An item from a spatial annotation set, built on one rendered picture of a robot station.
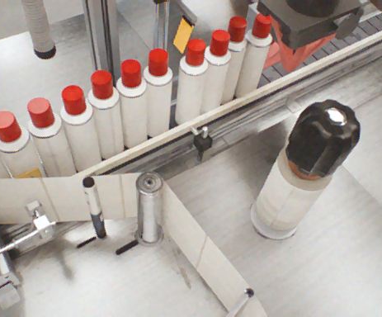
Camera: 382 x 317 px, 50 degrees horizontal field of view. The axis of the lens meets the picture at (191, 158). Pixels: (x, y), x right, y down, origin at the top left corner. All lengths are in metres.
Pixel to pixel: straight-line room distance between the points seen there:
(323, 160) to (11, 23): 2.20
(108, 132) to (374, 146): 0.61
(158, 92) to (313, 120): 0.30
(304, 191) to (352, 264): 0.23
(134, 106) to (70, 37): 0.46
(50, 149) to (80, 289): 0.23
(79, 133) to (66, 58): 0.42
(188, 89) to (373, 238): 0.44
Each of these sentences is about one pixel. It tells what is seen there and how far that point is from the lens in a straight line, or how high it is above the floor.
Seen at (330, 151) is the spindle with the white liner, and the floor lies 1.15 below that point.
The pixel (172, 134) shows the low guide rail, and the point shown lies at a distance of 0.80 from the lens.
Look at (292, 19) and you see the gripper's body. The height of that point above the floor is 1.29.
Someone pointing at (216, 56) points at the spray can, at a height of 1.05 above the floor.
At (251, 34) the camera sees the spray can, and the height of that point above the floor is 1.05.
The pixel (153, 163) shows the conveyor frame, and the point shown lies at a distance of 0.83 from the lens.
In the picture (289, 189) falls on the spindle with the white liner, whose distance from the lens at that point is 0.61.
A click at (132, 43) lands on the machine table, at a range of 1.10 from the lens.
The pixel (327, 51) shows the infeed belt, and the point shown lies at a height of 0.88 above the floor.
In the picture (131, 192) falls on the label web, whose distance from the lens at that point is 0.62.
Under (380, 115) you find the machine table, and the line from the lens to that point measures 1.09.
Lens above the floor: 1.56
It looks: 57 degrees down
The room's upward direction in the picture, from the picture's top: 9 degrees clockwise
